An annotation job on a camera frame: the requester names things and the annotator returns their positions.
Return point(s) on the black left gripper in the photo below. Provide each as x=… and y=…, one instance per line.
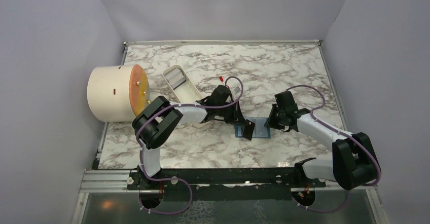
x=236, y=115

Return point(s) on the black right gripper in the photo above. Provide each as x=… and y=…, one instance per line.
x=271, y=122

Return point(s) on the blue leather card holder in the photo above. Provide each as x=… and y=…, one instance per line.
x=260, y=131

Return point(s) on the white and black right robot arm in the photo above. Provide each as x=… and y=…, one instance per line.
x=353, y=162

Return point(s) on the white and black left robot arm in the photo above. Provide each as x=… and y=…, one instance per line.
x=154, y=125

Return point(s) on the stack of cards in tray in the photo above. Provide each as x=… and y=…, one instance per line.
x=175, y=78

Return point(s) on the white oblong plastic tray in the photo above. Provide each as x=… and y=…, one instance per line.
x=186, y=96

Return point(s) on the cream cylinder with orange disc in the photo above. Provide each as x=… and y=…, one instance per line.
x=118, y=93

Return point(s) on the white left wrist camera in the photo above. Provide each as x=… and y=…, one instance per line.
x=236, y=91

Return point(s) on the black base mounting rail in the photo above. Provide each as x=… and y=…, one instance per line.
x=223, y=184

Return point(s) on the aluminium frame rail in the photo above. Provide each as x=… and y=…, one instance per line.
x=98, y=181

